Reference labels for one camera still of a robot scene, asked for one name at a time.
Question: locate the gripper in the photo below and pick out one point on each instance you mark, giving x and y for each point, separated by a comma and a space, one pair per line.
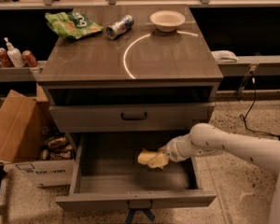
172, 152

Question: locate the yellow sponge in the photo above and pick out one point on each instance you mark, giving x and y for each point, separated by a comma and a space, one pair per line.
145, 156

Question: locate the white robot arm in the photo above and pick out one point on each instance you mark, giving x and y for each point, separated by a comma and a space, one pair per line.
205, 139

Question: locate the open grey drawer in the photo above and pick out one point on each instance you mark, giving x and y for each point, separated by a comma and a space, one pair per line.
107, 176

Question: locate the grey drawer cabinet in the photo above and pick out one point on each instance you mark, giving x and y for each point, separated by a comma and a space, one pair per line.
144, 66

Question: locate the folded white cloth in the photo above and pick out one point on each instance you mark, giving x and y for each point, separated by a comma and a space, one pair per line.
224, 56

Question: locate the cardboard box with snacks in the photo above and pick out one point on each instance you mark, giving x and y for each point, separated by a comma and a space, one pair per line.
22, 123

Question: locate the white paper bowl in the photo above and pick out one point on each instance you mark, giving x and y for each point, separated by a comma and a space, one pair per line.
167, 20

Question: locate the silver blue soda can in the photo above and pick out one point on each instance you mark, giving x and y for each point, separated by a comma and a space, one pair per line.
120, 27

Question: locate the green chip bag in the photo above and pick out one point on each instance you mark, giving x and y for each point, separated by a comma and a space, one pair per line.
72, 25

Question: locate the red soda can right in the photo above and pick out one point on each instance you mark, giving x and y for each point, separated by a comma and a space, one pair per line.
29, 58

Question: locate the red soda can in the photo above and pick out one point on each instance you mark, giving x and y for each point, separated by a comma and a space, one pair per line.
4, 59
29, 58

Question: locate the white pump bottle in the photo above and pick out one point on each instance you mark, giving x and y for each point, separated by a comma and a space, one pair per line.
14, 54

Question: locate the red soda can left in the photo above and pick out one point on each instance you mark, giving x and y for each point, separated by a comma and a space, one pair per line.
4, 59

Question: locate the closed drawer with black handle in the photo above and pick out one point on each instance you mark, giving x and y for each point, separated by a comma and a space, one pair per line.
129, 118

